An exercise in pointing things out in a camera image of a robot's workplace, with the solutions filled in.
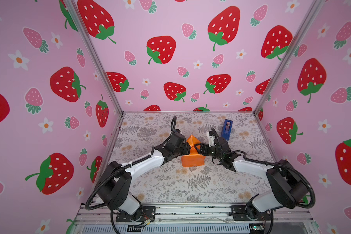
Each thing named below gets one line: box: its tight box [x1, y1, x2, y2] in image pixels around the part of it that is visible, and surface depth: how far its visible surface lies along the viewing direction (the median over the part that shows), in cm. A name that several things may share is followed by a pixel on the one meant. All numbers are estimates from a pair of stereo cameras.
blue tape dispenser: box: [220, 118, 234, 141], surface depth 106 cm
